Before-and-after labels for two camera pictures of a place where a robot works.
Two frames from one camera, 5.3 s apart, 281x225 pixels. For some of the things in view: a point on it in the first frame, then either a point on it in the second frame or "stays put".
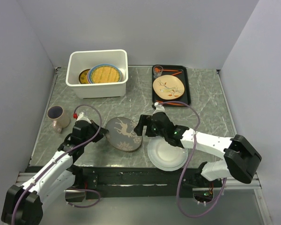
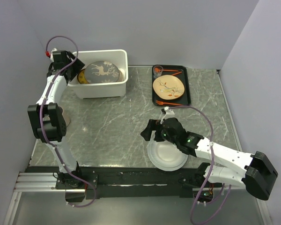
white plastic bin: (98, 74) stays put
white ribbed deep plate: (165, 156) stays put
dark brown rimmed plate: (122, 135) → (101, 72)
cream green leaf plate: (123, 71) stays put
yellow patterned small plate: (83, 77) stays put
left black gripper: (102, 132) → (78, 66)
